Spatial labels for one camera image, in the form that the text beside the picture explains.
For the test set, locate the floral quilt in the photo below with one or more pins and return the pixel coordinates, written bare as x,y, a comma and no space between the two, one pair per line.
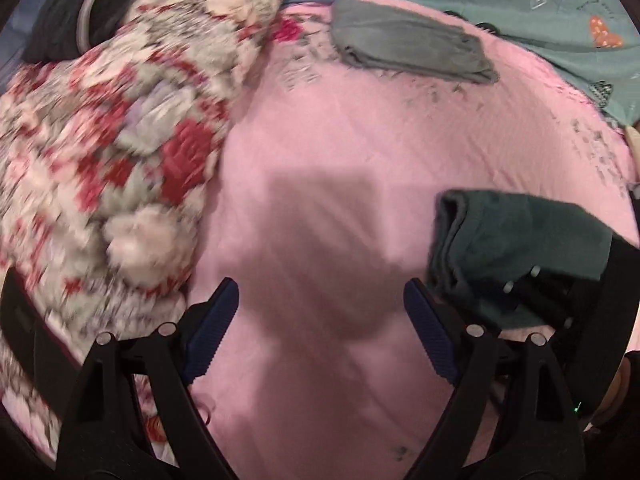
125,135

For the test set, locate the dark green pants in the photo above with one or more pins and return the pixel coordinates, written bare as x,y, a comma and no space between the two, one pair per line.
500,240

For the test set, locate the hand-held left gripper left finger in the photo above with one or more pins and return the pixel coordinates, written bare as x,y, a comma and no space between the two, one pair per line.
215,320

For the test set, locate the pink bed sheet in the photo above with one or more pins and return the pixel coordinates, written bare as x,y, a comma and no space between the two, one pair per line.
325,160

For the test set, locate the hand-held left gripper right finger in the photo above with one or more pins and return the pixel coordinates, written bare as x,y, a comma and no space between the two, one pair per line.
427,325

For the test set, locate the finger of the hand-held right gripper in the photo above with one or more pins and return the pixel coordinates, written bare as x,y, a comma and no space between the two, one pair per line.
555,300

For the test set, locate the grey folded pants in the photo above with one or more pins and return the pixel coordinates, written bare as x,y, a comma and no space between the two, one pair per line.
405,40

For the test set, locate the black garment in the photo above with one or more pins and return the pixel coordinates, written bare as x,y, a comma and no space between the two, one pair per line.
55,15

